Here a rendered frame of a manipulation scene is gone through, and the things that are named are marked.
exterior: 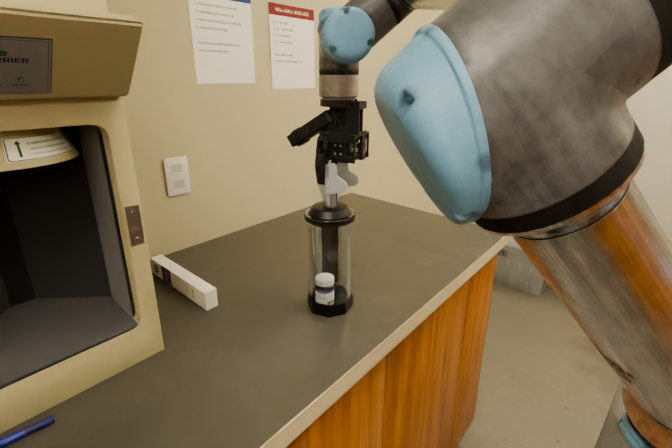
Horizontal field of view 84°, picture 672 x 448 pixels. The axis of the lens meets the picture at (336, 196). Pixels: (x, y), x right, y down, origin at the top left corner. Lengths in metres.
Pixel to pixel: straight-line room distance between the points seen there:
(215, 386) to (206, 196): 0.69
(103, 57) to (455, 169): 0.49
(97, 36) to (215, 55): 0.71
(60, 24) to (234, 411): 0.57
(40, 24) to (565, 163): 0.52
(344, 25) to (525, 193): 0.41
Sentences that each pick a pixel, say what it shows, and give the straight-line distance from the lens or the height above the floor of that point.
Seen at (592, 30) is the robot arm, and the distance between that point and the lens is 0.24.
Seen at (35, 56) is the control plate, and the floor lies 1.46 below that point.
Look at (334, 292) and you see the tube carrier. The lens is 0.82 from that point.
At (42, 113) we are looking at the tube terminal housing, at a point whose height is 1.39.
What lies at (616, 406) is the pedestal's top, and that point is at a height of 0.94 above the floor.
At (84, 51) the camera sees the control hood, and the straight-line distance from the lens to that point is 0.58.
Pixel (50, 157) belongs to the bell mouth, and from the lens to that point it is 0.68.
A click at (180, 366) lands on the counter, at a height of 0.94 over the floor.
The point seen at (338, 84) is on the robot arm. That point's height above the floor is 1.43.
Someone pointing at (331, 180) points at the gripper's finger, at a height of 1.24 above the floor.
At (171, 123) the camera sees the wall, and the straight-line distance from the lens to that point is 1.18.
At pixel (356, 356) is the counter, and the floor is 0.94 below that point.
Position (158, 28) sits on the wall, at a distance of 1.18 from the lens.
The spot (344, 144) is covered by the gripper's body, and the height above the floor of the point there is 1.32.
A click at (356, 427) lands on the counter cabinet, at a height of 0.73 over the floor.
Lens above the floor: 1.43
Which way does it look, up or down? 17 degrees down
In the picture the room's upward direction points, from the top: straight up
